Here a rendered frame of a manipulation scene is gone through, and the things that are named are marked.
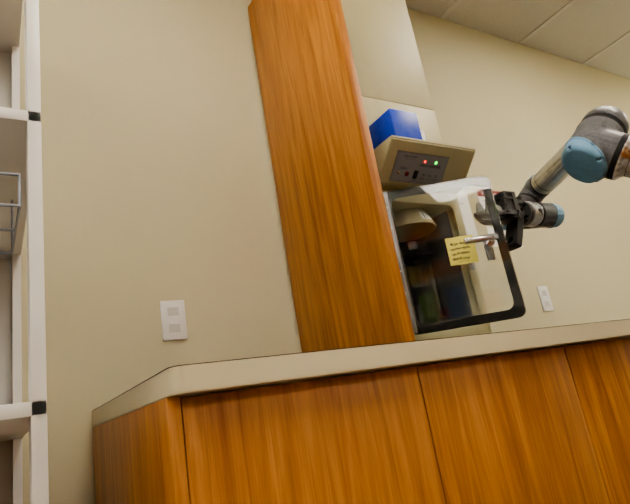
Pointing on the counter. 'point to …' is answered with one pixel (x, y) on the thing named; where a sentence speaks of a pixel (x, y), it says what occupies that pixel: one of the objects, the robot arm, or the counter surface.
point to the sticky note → (461, 254)
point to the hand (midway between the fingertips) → (478, 217)
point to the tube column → (386, 52)
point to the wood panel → (326, 179)
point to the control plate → (406, 161)
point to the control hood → (461, 159)
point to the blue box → (380, 130)
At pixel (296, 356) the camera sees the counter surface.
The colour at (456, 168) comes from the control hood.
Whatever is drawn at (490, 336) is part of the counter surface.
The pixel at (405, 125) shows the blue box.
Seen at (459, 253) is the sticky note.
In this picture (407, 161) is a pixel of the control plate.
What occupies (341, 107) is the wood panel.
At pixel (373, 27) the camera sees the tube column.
